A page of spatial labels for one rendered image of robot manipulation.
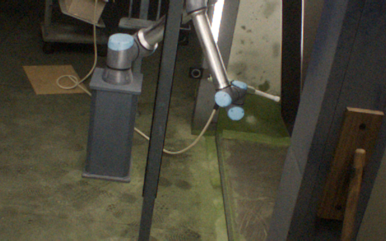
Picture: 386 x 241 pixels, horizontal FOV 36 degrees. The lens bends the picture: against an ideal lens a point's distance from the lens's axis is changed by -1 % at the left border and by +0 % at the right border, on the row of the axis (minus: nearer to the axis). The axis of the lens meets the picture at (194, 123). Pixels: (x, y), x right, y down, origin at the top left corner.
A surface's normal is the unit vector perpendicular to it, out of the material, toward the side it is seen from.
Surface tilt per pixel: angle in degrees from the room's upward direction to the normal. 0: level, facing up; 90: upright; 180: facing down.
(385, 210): 90
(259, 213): 0
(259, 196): 0
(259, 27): 90
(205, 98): 90
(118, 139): 90
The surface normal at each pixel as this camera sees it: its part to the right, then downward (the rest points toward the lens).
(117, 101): 0.03, 0.44
